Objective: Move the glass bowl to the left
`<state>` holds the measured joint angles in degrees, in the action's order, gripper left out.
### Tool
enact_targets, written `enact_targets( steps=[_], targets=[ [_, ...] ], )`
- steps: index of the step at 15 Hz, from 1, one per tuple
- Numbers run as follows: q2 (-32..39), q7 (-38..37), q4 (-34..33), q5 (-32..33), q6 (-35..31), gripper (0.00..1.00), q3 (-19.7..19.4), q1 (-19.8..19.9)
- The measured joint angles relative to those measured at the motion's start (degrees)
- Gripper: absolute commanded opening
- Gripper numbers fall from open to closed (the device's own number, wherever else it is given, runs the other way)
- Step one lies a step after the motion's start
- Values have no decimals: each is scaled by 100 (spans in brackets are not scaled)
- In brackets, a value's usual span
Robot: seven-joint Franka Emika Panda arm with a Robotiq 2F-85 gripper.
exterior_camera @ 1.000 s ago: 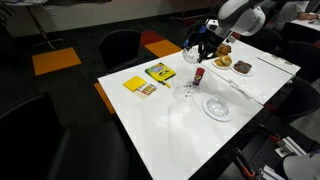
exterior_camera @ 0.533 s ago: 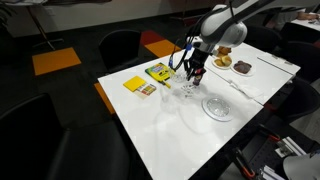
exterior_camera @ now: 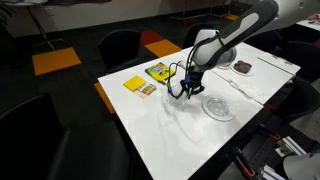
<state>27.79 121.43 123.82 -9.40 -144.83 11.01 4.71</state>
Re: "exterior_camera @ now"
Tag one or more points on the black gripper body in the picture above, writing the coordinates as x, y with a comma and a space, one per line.
193, 81

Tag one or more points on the clear glass bowl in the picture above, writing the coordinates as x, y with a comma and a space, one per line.
175, 101

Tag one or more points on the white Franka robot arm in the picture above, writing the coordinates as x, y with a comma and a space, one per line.
240, 26

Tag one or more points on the clear glass dish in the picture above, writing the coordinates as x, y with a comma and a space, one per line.
218, 107

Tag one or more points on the yellow green crayon box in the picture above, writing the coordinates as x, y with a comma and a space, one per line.
156, 70

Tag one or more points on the white round plate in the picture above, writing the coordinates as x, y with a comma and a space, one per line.
230, 116

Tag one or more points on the colourful striped card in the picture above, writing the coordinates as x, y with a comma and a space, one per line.
146, 90

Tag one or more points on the white paper napkin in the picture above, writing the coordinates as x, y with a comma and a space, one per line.
246, 89

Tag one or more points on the dark bread with brown cross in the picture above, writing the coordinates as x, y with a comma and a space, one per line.
242, 66

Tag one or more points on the white plate under dark bread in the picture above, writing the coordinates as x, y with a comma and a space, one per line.
252, 71

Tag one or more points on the yellow sticky note pad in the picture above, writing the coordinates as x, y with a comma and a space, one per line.
134, 83

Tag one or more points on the orange black clamp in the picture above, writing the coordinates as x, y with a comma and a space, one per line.
246, 165
270, 132

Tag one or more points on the metal mounting bracket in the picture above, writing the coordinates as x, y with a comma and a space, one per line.
290, 146

